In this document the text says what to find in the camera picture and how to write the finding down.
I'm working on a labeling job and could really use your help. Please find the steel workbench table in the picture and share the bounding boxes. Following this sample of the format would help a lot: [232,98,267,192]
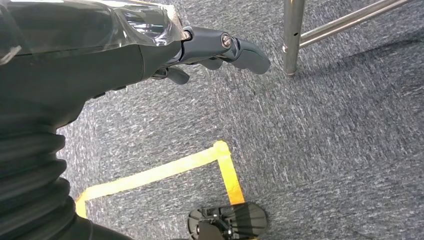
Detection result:
[282,0,415,78]

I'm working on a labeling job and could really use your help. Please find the black robot foot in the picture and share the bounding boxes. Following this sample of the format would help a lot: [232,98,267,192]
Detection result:
[187,202,269,240]

